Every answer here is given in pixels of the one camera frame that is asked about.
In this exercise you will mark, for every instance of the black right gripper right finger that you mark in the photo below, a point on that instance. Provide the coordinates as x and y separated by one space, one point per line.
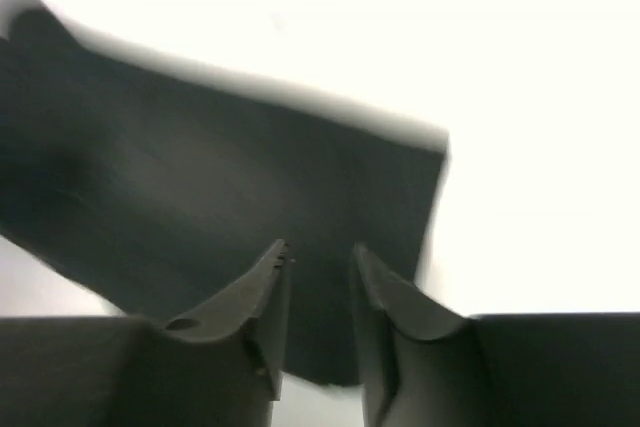
416 358

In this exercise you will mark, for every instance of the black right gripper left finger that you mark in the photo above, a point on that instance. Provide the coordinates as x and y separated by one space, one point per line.
253 309

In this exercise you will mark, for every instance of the black trousers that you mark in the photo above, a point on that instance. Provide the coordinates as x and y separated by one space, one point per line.
155 192

